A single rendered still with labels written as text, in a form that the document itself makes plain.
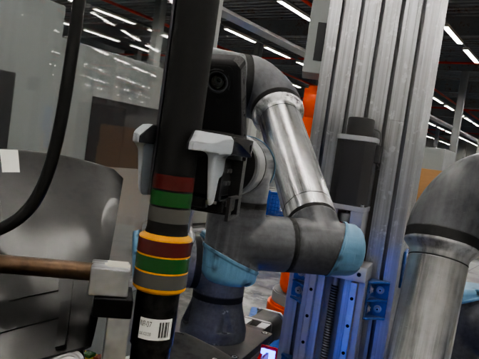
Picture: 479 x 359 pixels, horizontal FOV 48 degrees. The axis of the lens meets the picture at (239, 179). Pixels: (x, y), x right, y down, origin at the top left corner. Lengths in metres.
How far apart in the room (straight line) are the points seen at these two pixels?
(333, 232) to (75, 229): 0.36
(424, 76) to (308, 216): 0.61
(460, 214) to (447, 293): 0.10
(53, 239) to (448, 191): 0.47
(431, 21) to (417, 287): 0.73
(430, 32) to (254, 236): 0.76
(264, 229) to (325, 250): 0.09
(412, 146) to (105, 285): 0.94
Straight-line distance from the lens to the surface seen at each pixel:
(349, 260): 0.74
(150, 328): 0.44
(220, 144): 0.43
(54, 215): 0.53
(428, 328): 0.71
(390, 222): 1.28
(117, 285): 0.43
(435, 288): 0.72
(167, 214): 0.42
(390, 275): 1.28
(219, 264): 0.69
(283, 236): 0.70
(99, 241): 0.52
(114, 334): 0.45
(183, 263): 0.43
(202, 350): 0.71
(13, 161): 0.58
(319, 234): 0.72
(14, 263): 0.44
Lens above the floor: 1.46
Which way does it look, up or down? 3 degrees down
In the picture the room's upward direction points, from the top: 8 degrees clockwise
